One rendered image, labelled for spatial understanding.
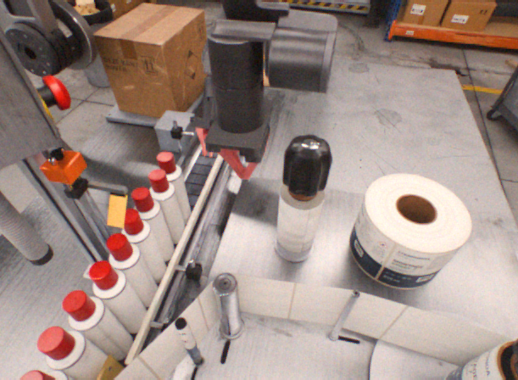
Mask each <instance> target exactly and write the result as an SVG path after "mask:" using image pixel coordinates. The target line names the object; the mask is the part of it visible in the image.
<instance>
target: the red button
mask: <svg viewBox="0 0 518 380"><path fill-rule="evenodd" d="M42 82H43V84H44V87H39V88H37V91H38V93H39V94H40V96H41V97H42V100H43V101H44V103H45V104H46V105H47V107H48V108H50V107H53V106H54V105H56V106H57V107H58V108H59V110H66V109H69V108H70V103H71V99H70V95H69V93H68V91H67V89H66V88H65V86H64V84H63V83H62V82H61V81H60V80H59V78H57V77H55V76H53V75H46V76H43V78H42Z"/></svg>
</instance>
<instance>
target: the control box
mask: <svg viewBox="0 0 518 380"><path fill-rule="evenodd" d="M58 129H59V128H58V126H56V125H55V122H54V119H53V117H52V115H51V113H50V112H49V110H48V108H47V105H46V104H45V103H44V101H43V100H42V97H41V96H40V94H39V93H38V91H37V90H36V88H35V87H34V85H33V84H32V82H31V78H30V77H29V76H28V74H26V72H25V70H24V68H23V66H22V64H21V63H20V61H19V59H18V57H17V56H16V54H15V52H14V50H13V49H12V47H11V45H10V43H9V41H8V38H6V36H5V35H4V34H3V31H2V29H1V27H0V170H1V169H3V168H5V167H7V166H10V165H13V164H15V163H17V162H20V161H21V160H23V159H28V158H30V157H32V156H34V155H37V154H39V153H42V152H44V151H46V150H49V149H50V148H54V147H56V146H57V145H58V139H57V137H60V136H61V134H60V132H59V130H58Z"/></svg>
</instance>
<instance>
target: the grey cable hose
mask: <svg viewBox="0 0 518 380"><path fill-rule="evenodd" d="M0 232H1V233H2V234H3V235H4V236H5V237H6V238H7V239H8V240H9V241H10V242H11V243H12V244H13V245H14V246H15V247H16V248H17V249H18V250H19V251H20V253H22V254H23V255H24V256H25V258H26V260H27V261H28V262H29V263H31V264H32V265H38V266H39V265H45V264H46V263H48V262H49V261H50V260H51V259H52V258H53V248H52V246H51V245H50V244H48V243H46V242H45V241H44V240H43V239H42V237H41V236H40V235H39V234H38V233H37V232H36V231H35V229H34V228H33V227H31V226H30V225H29V224H28V222H27V221H26V220H25V219H24V218H23V217H22V215H21V214H20V213H19V212H18V211H17V210H16V208H15V207H14V206H13V205H12V204H11V203H10V202H9V201H8V200H7V199H6V198H5V197H4V195H3V194H2V192H1V191H0Z"/></svg>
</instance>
